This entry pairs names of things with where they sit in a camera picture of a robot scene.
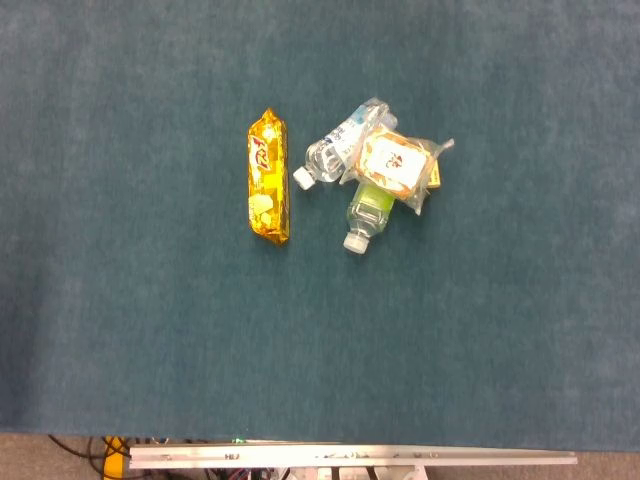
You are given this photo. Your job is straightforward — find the clear bottle green label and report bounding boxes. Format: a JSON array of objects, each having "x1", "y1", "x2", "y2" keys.
[{"x1": 342, "y1": 180, "x2": 396, "y2": 256}]

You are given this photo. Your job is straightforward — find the gold foil biscuit packet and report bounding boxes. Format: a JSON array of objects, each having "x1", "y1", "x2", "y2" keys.
[{"x1": 246, "y1": 106, "x2": 292, "y2": 247}]

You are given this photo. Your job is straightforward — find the clear water bottle blue label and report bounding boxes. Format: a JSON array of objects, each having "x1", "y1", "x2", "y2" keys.
[{"x1": 292, "y1": 97, "x2": 400, "y2": 191}]

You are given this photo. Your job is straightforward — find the sliced bread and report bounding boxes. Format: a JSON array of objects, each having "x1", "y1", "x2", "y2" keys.
[{"x1": 339, "y1": 124, "x2": 456, "y2": 217}]

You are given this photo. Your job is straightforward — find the robot base with wiring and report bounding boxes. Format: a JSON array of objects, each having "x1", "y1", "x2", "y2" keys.
[{"x1": 202, "y1": 466, "x2": 429, "y2": 480}]

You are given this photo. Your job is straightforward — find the teal table cloth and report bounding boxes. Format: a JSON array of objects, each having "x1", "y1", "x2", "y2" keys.
[{"x1": 0, "y1": 0, "x2": 640, "y2": 451}]

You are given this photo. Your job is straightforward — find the yellow power strip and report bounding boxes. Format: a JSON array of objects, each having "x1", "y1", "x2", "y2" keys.
[{"x1": 102, "y1": 436, "x2": 132, "y2": 480}]

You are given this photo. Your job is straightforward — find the aluminium profile rail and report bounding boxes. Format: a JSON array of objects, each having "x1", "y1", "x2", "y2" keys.
[{"x1": 128, "y1": 441, "x2": 578, "y2": 470}]

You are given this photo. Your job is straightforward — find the black floor cables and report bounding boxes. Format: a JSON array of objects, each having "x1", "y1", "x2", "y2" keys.
[{"x1": 48, "y1": 434, "x2": 132, "y2": 476}]

